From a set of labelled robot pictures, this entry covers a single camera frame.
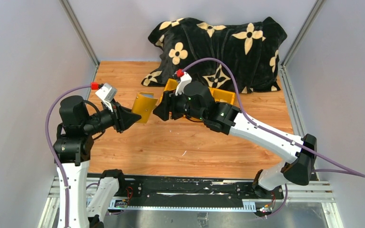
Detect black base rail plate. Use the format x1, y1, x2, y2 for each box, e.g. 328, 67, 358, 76
115, 175, 284, 208

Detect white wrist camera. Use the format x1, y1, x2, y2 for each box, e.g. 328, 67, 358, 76
174, 71, 192, 95
95, 83, 117, 113

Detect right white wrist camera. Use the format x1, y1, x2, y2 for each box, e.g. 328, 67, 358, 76
174, 71, 192, 95

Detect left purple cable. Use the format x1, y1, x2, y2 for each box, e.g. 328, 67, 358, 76
45, 82, 99, 228

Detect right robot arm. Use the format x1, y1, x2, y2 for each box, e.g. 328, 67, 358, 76
153, 82, 317, 193

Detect black floral blanket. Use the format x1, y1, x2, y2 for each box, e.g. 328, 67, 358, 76
141, 17, 287, 94

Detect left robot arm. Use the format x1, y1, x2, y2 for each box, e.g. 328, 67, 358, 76
53, 95, 141, 228

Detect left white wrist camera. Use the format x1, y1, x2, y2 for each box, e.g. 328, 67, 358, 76
95, 83, 117, 113

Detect aluminium frame post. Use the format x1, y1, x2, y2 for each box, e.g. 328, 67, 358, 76
280, 0, 326, 67
59, 0, 100, 69

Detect aluminium frame post right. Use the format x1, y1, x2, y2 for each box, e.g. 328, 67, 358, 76
280, 0, 326, 67

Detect yellow three-compartment bin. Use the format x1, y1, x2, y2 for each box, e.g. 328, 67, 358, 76
160, 79, 235, 122

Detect aluminium frame post left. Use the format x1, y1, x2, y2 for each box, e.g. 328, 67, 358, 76
59, 0, 100, 69

